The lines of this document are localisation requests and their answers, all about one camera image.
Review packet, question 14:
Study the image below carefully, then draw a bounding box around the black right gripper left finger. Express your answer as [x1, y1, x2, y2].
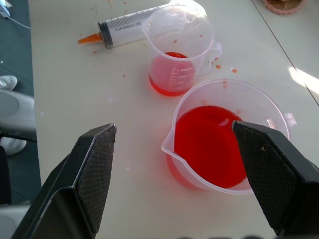
[10, 123, 117, 239]

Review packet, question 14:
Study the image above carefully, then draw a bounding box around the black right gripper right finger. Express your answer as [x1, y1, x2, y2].
[231, 120, 319, 237]

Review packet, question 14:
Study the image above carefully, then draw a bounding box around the large beaker with red liquid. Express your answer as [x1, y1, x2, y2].
[161, 79, 298, 195]

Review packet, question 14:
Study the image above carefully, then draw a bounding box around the small clear measuring cup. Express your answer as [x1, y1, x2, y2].
[140, 4, 222, 97]

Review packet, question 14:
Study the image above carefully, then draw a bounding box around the clear syringe with orange tip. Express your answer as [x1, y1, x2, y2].
[77, 5, 165, 49]

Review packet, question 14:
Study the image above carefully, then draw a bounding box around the silver robot body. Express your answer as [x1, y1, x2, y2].
[0, 89, 37, 142]

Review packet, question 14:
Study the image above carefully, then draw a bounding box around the pink woven coaster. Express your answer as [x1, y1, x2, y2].
[263, 0, 308, 15]

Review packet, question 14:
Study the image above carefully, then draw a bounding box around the white cable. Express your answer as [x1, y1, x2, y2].
[0, 12, 31, 30]

